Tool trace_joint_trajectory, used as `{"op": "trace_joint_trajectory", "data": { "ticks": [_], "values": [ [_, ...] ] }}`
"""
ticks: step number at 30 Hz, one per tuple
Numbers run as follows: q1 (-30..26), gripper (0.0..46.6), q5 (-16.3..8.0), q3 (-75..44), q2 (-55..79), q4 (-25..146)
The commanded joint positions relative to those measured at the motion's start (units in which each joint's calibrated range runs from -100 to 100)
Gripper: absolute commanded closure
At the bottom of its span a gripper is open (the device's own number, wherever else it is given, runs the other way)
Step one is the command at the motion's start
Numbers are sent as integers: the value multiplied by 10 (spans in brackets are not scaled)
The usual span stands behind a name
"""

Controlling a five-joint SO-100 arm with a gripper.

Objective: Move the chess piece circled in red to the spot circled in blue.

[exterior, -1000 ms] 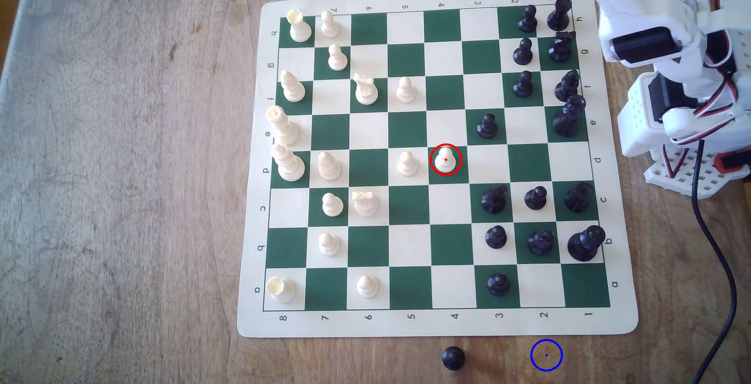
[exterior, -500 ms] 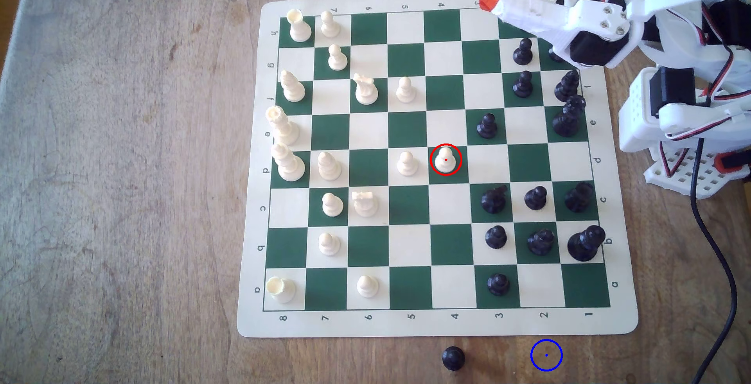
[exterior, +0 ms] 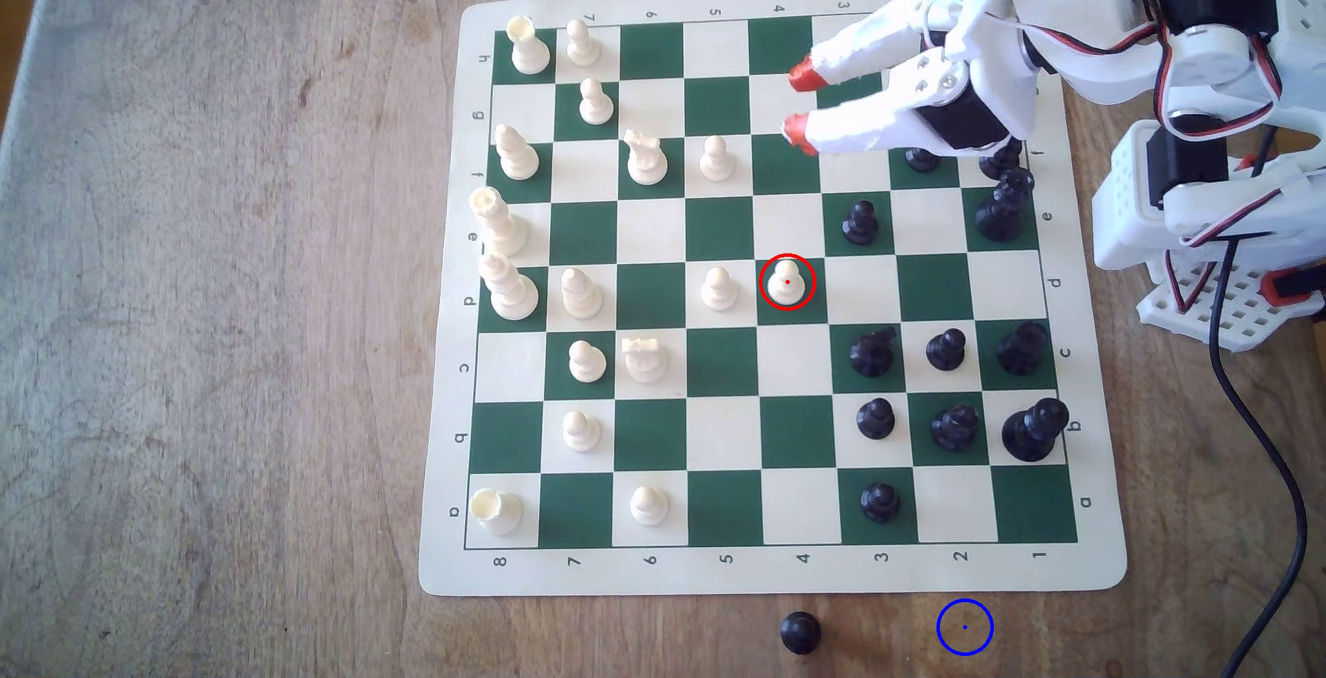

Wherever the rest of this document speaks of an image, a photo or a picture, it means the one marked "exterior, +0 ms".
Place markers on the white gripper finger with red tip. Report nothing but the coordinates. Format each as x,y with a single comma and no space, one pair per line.
881,41
860,124

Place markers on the white chess pawn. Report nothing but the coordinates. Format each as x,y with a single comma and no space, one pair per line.
787,284
580,433
582,44
718,291
716,160
596,104
648,506
587,363

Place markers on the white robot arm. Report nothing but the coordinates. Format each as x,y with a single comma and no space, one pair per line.
1098,5

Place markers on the black chess bishop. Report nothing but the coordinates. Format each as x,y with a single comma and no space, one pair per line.
1001,160
1021,349

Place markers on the white chess knight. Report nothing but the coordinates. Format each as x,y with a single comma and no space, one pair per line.
644,361
645,162

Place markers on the black chess knight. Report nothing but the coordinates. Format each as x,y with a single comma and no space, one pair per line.
954,429
872,353

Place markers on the green white chess mat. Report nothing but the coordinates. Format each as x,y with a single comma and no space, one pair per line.
793,429

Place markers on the white chess rook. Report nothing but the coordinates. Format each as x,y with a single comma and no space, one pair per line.
495,512
529,51

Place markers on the white chess bishop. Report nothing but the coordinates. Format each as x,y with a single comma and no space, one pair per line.
516,155

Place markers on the white chess king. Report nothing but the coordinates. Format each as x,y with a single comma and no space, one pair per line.
499,228

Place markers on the white chess queen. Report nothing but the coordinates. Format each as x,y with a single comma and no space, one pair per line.
510,290

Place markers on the white pawn row d left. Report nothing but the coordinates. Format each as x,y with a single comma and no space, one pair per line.
580,295

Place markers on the orange table clamp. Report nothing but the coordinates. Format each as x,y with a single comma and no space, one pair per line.
1290,287

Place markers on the white perforated base plate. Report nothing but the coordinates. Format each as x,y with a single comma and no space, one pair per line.
1228,318

